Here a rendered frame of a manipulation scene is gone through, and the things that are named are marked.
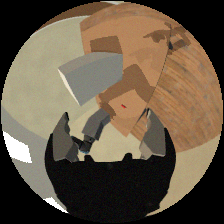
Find white chest of drawers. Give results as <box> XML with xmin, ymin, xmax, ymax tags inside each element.
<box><xmin>58</xmin><ymin>52</ymin><xmax>123</xmax><ymax>106</ymax></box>

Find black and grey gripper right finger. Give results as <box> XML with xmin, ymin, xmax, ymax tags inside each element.
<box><xmin>139</xmin><ymin>108</ymin><xmax>176</xmax><ymax>191</ymax></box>

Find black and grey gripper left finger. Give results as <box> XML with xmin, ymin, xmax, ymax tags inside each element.
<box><xmin>45</xmin><ymin>112</ymin><xmax>80</xmax><ymax>195</ymax></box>

